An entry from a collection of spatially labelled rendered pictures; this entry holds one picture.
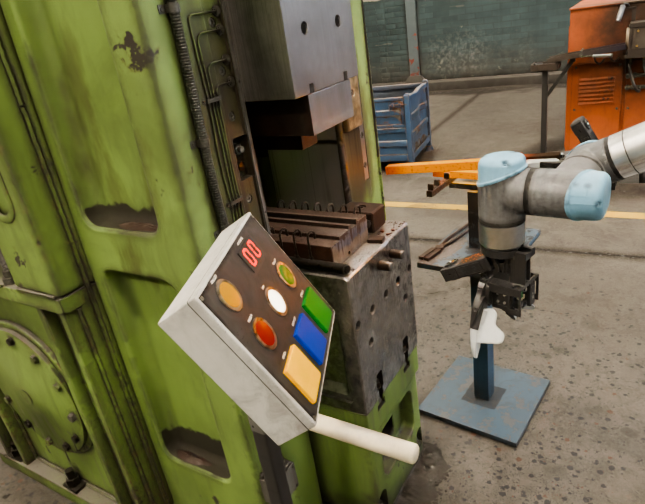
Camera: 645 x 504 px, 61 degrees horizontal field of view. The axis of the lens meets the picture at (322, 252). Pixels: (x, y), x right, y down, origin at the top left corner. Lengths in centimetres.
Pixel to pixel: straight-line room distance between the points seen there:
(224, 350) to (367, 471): 106
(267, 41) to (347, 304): 66
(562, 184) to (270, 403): 55
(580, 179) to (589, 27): 393
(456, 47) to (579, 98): 459
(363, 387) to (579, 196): 89
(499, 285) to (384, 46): 874
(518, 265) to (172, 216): 72
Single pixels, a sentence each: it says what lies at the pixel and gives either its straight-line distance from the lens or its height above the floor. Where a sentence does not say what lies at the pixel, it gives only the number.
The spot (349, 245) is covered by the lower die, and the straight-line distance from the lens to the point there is 148.
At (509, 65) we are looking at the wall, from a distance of 905.
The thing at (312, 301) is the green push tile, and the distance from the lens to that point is 106.
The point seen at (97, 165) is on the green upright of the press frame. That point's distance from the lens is 147.
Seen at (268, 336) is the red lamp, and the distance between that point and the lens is 88.
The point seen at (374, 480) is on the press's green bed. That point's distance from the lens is 183.
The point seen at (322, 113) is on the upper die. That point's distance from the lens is 134.
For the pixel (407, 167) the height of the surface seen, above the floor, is 111.
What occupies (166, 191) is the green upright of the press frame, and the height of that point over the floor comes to 123.
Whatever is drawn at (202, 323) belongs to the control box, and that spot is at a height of 116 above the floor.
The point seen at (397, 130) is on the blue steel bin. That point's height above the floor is 40.
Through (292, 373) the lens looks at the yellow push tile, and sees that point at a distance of 88.
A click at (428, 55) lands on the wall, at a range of 935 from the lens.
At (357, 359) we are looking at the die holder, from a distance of 151.
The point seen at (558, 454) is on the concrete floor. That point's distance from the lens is 221.
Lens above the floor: 155
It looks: 24 degrees down
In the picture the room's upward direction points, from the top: 9 degrees counter-clockwise
